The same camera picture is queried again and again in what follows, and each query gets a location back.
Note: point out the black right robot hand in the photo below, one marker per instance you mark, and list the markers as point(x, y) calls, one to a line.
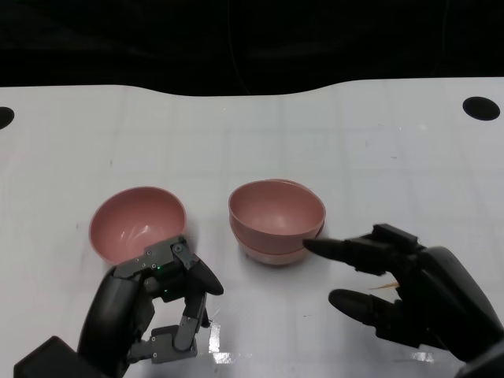
point(441, 299)

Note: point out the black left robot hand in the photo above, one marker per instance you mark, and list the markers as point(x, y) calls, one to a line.
point(114, 311)

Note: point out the pink bowl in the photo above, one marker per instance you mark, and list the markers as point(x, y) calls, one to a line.
point(134, 220)
point(275, 258)
point(275, 212)

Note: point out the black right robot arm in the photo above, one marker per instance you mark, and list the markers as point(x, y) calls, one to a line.
point(488, 366)

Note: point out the black round table grommet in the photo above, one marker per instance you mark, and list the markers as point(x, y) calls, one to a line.
point(4, 117)
point(480, 108)

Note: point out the black backdrop cloth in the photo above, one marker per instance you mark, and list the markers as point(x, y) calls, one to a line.
point(118, 39)

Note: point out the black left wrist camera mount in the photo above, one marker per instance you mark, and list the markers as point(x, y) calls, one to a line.
point(47, 362)

